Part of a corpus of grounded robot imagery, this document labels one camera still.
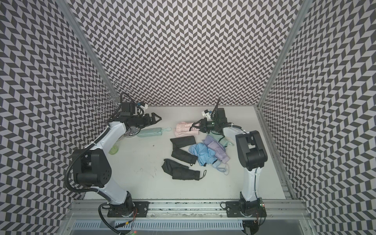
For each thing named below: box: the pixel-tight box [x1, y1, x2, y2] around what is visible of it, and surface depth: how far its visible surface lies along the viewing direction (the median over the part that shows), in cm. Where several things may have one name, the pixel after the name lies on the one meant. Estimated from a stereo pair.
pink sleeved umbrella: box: [174, 121, 200, 138], surface depth 92 cm
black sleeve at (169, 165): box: [161, 158, 189, 176], surface depth 87 cm
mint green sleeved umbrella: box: [207, 130, 235, 148], surface depth 95 cm
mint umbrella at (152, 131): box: [136, 127, 172, 138], surface depth 101 cm
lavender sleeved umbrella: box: [207, 140, 231, 164], surface depth 92 cm
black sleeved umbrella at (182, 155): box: [171, 148, 198, 166], surface depth 91 cm
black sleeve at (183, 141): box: [169, 135, 197, 149], surface depth 98 cm
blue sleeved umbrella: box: [188, 142, 218, 166], surface depth 88 cm
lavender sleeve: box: [201, 134, 218, 147], surface depth 100 cm
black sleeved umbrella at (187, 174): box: [172, 168, 207, 181], surface depth 84 cm
